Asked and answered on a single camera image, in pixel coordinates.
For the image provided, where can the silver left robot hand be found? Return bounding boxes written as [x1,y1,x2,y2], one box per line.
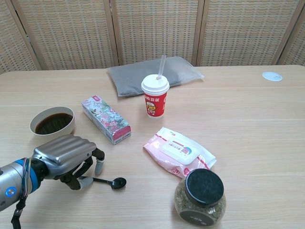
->
[30,134,105,191]

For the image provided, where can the black plastic spoon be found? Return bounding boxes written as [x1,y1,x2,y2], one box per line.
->
[91,177,127,191]

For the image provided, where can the beige bowl with dark liquid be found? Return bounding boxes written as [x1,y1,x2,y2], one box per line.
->
[30,106,76,138]

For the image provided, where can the floral print carton box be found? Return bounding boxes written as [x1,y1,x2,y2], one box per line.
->
[81,94,132,145]

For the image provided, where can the grey filled plastic bag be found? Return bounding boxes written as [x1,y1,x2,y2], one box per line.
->
[106,56,205,98]

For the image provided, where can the red paper cup white lid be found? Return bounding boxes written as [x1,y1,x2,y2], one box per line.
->
[141,74,170,120]

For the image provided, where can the pink wet wipes pack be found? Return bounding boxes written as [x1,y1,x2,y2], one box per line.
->
[142,126,217,179]

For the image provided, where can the translucent plastic straw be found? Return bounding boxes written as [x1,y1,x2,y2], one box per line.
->
[156,54,167,80]

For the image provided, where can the glass jar with black lid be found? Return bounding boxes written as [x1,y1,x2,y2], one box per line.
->
[173,168,227,227]

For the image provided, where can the woven folding screen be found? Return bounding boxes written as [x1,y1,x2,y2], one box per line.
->
[0,0,305,75]

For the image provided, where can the white round cable grommet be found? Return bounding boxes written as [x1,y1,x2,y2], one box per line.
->
[262,72,283,82]

